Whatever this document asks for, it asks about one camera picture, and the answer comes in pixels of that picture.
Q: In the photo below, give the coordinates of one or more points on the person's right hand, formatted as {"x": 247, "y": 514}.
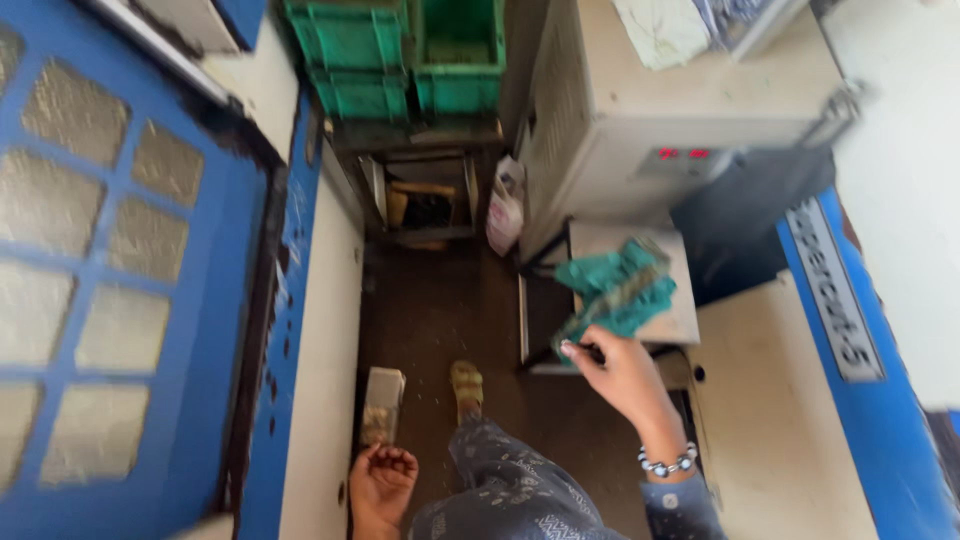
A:
{"x": 626, "y": 379}

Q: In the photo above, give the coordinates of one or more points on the person's left hand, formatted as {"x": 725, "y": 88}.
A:
{"x": 381, "y": 487}

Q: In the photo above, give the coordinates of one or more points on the person's left fingers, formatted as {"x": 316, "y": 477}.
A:
{"x": 394, "y": 455}

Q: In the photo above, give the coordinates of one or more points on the person's right fingers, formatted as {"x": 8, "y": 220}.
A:
{"x": 581, "y": 351}

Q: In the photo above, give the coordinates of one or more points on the green rag cloth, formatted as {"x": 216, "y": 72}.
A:
{"x": 616, "y": 292}

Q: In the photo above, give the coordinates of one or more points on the small white box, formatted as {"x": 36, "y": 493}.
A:
{"x": 381, "y": 405}

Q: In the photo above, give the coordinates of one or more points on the small grey metal stool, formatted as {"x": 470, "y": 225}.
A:
{"x": 607, "y": 300}

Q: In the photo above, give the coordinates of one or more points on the person's tan sandal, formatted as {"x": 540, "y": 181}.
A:
{"x": 466, "y": 386}

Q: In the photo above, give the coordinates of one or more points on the person's patterned grey trouser leg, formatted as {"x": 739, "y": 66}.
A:
{"x": 517, "y": 487}

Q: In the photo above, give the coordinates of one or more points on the white plastic bag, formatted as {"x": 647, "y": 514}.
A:
{"x": 505, "y": 206}

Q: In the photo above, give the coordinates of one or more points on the low metal rack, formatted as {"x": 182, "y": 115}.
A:
{"x": 424, "y": 187}

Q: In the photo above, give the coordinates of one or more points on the blue beige machine housing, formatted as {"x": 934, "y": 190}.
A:
{"x": 810, "y": 375}

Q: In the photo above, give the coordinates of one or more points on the beige machine cabinet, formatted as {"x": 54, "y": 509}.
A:
{"x": 675, "y": 112}

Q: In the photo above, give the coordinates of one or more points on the grey label plate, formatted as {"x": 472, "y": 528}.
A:
{"x": 834, "y": 289}

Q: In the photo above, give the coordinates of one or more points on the white crumpled cloth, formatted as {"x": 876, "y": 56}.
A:
{"x": 664, "y": 30}

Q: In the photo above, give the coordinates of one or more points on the small green plastic crate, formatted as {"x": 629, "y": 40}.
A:
{"x": 361, "y": 96}

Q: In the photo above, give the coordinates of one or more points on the blue door with frosted panes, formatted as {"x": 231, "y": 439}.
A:
{"x": 112, "y": 270}

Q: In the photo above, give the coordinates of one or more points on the large green plastic crate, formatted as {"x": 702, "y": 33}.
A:
{"x": 349, "y": 37}

